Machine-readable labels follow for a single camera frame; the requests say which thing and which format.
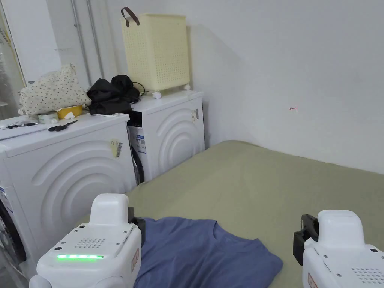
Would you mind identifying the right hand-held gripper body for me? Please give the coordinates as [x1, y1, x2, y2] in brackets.
[293, 210, 384, 288]

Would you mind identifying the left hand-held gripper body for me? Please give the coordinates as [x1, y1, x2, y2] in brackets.
[28, 193, 146, 288]

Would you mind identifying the white washing machine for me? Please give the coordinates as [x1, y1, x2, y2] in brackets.
[0, 63, 137, 279]
[111, 7, 206, 183]

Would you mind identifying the blue shirt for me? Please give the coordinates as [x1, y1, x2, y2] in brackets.
[132, 217, 284, 288]

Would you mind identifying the bed with pale green sheet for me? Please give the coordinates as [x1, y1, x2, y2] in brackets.
[70, 139, 384, 288]

